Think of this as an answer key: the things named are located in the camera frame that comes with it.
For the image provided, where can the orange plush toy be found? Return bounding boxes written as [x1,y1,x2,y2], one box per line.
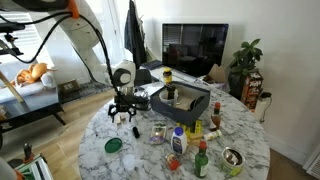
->
[10,62,58,88]

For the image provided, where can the yellow flat box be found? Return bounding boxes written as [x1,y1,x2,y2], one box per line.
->
[175,119,204,139]

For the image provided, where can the dark grey cardboard box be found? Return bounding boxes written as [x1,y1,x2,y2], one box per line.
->
[149,80,212,127]

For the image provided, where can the green white striped box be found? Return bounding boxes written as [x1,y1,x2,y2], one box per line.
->
[14,155,54,180]

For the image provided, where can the red black hand tool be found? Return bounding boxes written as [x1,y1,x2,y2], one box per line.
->
[22,142,35,164]

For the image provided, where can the orange brown game box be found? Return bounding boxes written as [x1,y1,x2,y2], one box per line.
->
[240,70,264,113]

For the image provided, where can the brown sauce bottle red cap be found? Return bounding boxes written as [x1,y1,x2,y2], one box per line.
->
[209,101,222,132]

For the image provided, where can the open green tin can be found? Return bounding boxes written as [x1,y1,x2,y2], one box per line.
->
[219,146,246,177]

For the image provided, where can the dark glass bottle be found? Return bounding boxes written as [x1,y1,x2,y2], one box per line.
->
[166,83,177,100]

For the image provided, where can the green potted plant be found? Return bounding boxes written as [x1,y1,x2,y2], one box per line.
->
[227,37,264,100]

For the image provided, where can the grey sofa bench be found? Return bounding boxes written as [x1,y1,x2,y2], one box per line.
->
[0,57,67,134]

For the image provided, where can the brown cardboard floor box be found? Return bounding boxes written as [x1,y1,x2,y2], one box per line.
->
[57,79,81,96]

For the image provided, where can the black round bowl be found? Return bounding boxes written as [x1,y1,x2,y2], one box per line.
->
[188,95,207,112]

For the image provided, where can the dark hanging jacket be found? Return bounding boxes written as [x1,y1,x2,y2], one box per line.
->
[123,0,148,70]

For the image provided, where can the dark blue book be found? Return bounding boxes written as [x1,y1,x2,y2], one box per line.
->
[141,59,163,71]

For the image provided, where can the clear snack packet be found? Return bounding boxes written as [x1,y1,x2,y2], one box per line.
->
[148,124,168,146]

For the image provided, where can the small black toy car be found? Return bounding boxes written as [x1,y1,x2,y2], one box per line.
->
[132,126,141,139]

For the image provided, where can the yellow lidded jar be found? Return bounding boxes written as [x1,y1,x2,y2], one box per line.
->
[162,67,173,85]

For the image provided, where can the black flat screen monitor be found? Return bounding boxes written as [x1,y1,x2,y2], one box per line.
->
[161,22,230,78]

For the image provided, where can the white glue bottle blue cap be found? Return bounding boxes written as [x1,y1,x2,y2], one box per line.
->
[170,126,188,156]

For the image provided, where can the metal cup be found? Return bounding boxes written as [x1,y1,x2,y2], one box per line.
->
[119,85,135,97]

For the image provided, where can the grey floor rug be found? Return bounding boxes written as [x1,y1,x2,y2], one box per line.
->
[59,79,114,103]

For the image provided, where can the small white pill bottle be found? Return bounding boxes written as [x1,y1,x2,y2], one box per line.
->
[203,129,223,141]

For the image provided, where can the wooden slanted stick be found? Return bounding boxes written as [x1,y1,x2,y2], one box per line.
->
[0,70,27,105]

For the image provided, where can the green round plastic lid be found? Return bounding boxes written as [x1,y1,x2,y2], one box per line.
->
[104,137,123,154]

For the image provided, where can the green glass bottle red cap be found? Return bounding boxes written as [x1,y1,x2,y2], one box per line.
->
[194,140,210,179]

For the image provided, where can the black cup with utensils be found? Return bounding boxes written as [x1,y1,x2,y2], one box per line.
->
[134,90,152,112]

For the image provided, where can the clear plastic cup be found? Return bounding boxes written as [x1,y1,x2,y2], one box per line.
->
[122,154,137,173]

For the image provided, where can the white cup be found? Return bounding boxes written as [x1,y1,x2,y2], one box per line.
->
[158,89,179,107]

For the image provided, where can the small red capped bottle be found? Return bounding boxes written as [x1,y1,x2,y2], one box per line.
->
[165,152,181,171]

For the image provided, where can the white floor vent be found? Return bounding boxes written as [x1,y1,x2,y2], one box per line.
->
[302,143,320,180]

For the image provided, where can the black camera stand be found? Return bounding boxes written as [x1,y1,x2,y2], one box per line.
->
[0,21,27,57]

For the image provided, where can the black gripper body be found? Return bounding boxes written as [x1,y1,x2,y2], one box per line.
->
[114,94,137,113]

